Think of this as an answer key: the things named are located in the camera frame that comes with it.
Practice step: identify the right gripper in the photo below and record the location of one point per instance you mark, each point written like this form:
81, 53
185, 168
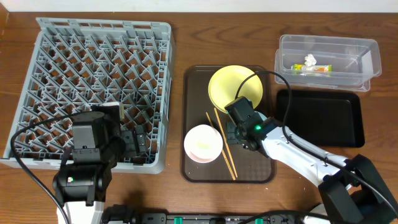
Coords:
232, 135

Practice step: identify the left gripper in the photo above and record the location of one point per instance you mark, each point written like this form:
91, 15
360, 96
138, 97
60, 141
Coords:
133, 142

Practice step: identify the white cup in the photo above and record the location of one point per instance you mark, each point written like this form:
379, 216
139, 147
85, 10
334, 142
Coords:
203, 140

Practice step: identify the yellow plate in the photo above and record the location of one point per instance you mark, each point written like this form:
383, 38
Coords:
225, 82

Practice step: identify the green snack wrapper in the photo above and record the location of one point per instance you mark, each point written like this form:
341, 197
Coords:
315, 70

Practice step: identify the white tissue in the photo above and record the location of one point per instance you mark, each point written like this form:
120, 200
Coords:
310, 60

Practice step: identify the light blue bowl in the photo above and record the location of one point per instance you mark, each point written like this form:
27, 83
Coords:
263, 117

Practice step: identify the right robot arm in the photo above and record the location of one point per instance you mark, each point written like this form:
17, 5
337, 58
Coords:
352, 190

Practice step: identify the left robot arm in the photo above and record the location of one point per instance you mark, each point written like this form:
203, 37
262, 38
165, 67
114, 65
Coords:
98, 145

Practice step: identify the grey dishwasher rack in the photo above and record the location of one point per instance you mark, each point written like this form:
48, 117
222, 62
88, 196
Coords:
77, 63

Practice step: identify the wooden chopstick right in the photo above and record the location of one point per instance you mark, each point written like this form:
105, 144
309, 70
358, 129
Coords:
232, 167

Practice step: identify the wooden chopstick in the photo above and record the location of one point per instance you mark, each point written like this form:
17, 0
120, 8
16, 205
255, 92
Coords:
232, 167
222, 151

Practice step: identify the brown serving tray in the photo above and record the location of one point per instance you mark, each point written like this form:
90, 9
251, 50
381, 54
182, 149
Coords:
252, 167

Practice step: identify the wooden chopstick left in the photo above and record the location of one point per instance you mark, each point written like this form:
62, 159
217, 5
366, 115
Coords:
222, 151

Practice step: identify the pink bowl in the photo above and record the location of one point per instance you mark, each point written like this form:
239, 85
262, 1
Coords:
197, 159

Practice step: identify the black tray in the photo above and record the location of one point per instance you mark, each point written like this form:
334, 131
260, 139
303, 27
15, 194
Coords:
327, 118

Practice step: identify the clear plastic bin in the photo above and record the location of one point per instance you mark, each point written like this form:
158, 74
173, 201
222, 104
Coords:
355, 61

